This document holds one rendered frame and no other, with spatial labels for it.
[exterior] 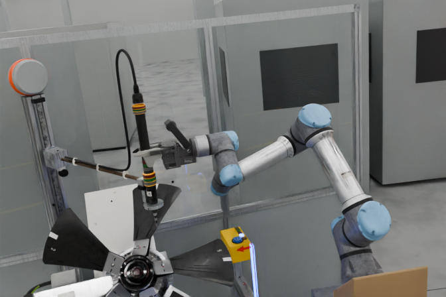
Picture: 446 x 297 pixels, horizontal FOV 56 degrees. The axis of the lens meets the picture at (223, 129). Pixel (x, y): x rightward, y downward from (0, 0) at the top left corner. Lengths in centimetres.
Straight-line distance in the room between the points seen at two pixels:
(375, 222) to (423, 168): 378
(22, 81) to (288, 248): 173
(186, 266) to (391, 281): 71
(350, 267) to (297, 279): 123
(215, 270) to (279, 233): 102
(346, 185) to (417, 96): 350
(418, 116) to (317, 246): 264
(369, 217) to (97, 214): 111
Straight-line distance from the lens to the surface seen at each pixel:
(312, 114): 159
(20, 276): 247
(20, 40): 212
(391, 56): 476
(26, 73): 197
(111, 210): 192
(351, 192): 152
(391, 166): 506
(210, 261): 165
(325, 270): 287
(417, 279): 159
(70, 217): 165
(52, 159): 195
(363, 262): 158
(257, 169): 160
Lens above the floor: 205
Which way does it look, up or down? 15 degrees down
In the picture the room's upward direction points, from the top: 6 degrees counter-clockwise
